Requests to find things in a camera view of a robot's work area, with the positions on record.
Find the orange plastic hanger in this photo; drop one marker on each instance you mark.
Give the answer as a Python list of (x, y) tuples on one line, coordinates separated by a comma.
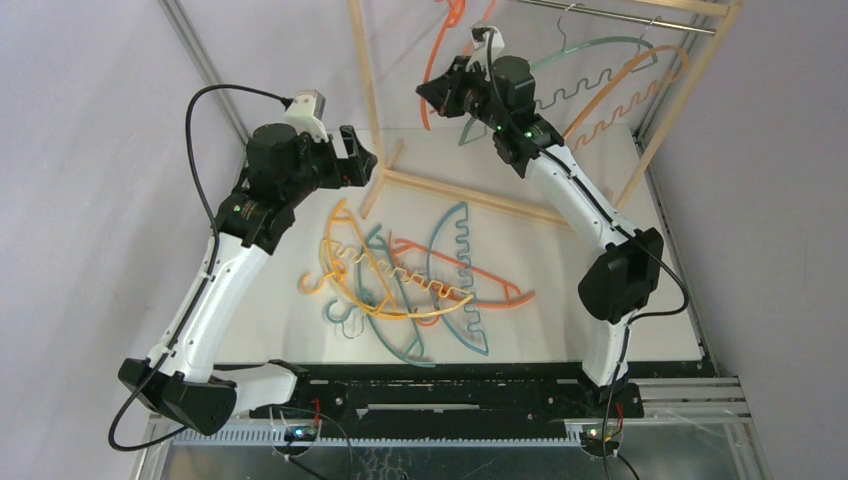
[(453, 17), (511, 297)]

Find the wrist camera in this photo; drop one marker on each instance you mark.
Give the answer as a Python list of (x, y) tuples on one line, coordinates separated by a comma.
[(305, 114), (488, 43)]

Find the left aluminium frame post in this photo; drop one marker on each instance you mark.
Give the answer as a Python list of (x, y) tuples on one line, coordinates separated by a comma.
[(178, 17)]

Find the light orange wavy hanger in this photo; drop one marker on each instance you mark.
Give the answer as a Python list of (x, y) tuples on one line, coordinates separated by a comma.
[(577, 136)]

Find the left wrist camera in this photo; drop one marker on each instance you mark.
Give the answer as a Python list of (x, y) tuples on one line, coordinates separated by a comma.
[(305, 114)]

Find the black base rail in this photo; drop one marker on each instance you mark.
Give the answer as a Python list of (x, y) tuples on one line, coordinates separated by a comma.
[(485, 401)]

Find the yellow-orange plastic hanger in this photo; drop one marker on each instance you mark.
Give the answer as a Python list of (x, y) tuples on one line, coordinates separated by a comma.
[(338, 262)]

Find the right aluminium frame post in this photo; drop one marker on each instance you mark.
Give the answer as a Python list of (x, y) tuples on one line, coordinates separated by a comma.
[(671, 330)]

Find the teal plastic hanger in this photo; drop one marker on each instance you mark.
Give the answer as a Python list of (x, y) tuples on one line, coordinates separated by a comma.
[(401, 338)]

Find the blue wavy hanger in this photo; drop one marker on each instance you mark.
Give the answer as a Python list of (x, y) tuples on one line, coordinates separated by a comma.
[(469, 331)]

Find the circuit board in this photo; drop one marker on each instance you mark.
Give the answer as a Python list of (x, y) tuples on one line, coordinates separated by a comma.
[(598, 445), (301, 434)]

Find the right circuit board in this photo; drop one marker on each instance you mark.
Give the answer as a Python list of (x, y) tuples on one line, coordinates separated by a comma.
[(598, 445)]

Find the metal hanging rod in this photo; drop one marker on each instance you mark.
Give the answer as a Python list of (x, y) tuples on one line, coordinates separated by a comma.
[(654, 22)]

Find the left circuit board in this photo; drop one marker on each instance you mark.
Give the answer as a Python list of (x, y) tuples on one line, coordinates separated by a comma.
[(301, 434)]

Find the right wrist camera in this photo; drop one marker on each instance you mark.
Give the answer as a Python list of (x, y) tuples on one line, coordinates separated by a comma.
[(488, 43)]

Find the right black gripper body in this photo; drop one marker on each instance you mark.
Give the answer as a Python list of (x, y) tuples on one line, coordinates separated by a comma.
[(452, 88)]

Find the aluminium frame post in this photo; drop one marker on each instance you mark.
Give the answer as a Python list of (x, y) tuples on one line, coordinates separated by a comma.
[(671, 330), (178, 17)]

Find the pale green wavy hanger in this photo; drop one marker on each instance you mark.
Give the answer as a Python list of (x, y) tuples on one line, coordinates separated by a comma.
[(561, 94)]

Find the wooden clothes rack frame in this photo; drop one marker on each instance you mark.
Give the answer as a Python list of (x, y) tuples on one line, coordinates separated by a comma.
[(389, 175)]

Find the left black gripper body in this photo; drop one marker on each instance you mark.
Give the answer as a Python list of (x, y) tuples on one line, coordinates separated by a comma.
[(320, 168)]

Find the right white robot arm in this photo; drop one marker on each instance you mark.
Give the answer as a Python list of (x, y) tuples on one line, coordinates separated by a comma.
[(626, 265)]

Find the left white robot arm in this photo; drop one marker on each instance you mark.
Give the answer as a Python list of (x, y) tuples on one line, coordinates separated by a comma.
[(178, 379)]

